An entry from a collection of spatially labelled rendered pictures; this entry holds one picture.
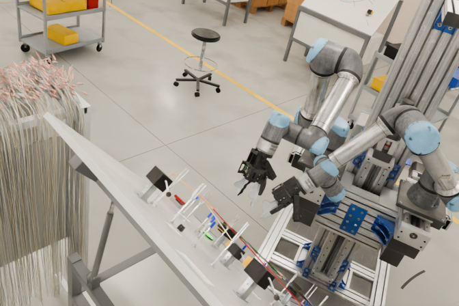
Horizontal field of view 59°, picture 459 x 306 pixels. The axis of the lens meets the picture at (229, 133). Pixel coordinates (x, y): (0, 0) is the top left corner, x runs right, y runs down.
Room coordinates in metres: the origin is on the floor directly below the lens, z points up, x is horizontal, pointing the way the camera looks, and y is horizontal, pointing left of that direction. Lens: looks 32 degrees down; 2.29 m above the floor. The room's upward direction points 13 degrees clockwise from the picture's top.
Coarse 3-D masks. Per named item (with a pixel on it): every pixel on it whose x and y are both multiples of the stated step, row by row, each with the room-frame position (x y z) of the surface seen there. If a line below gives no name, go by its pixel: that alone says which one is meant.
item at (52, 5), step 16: (16, 0) 4.30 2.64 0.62; (32, 0) 4.36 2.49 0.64; (48, 0) 4.34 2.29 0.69; (64, 0) 4.46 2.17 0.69; (80, 0) 4.59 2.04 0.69; (96, 0) 4.78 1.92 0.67; (48, 16) 4.13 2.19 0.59; (64, 16) 4.31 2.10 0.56; (48, 32) 4.47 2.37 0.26; (64, 32) 4.48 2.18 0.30; (80, 32) 4.88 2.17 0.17; (48, 48) 4.22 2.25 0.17; (64, 48) 4.30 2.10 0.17; (96, 48) 4.78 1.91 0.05
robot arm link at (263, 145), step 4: (260, 140) 1.26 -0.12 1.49; (264, 140) 1.25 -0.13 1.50; (260, 144) 1.25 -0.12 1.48; (264, 144) 1.25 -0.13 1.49; (268, 144) 1.25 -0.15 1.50; (272, 144) 1.25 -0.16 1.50; (260, 148) 1.24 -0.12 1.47; (264, 148) 1.24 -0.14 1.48; (268, 148) 1.24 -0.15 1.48; (272, 148) 1.25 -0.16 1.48; (276, 148) 1.26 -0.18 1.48; (264, 152) 1.24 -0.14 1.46; (268, 152) 1.24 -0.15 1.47; (272, 152) 1.24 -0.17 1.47
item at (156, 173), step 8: (152, 168) 0.86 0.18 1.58; (152, 176) 0.84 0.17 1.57; (160, 176) 0.82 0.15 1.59; (152, 184) 0.82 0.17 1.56; (160, 184) 0.82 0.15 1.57; (168, 184) 0.83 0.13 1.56; (144, 192) 0.81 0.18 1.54; (152, 192) 0.82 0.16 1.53; (168, 192) 0.78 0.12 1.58; (144, 200) 0.80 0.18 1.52
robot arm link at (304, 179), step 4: (300, 176) 1.33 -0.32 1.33; (304, 176) 1.32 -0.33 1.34; (308, 176) 1.31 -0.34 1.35; (300, 180) 1.31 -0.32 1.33; (304, 180) 1.30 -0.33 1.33; (308, 180) 1.30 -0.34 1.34; (304, 184) 1.29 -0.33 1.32; (308, 184) 1.29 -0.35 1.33; (312, 184) 1.29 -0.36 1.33; (304, 188) 1.29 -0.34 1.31; (308, 188) 1.29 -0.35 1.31; (312, 188) 1.29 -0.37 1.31; (308, 192) 1.29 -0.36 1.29
